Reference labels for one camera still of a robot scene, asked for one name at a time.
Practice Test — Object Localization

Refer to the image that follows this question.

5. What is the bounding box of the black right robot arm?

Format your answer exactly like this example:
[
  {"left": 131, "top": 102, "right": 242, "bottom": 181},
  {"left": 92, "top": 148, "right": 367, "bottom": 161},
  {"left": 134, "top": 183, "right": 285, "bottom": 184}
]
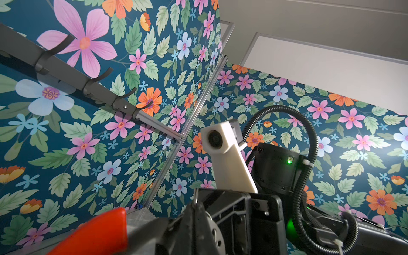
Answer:
[{"left": 305, "top": 136, "right": 408, "bottom": 238}]

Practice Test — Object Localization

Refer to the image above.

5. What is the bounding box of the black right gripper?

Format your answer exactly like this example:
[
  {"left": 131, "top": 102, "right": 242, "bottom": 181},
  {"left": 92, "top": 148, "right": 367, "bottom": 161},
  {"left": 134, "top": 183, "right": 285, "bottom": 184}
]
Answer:
[{"left": 192, "top": 189, "right": 287, "bottom": 255}]

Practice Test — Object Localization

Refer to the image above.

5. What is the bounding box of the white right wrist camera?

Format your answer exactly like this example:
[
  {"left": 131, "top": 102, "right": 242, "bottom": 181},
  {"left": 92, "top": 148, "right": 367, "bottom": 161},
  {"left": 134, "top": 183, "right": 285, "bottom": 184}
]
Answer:
[{"left": 201, "top": 119, "right": 258, "bottom": 193}]

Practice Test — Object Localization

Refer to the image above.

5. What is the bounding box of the aluminium corner post right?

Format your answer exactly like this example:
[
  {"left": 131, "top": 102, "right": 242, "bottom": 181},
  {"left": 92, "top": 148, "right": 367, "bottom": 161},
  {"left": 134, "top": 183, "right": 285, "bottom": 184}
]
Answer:
[{"left": 141, "top": 20, "right": 236, "bottom": 209}]

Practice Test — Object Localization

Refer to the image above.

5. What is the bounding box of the aluminium horizontal back bar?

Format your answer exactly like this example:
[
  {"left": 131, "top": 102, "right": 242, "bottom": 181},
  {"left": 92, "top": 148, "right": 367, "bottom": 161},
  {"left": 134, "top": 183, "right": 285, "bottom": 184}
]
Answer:
[{"left": 133, "top": 111, "right": 183, "bottom": 141}]

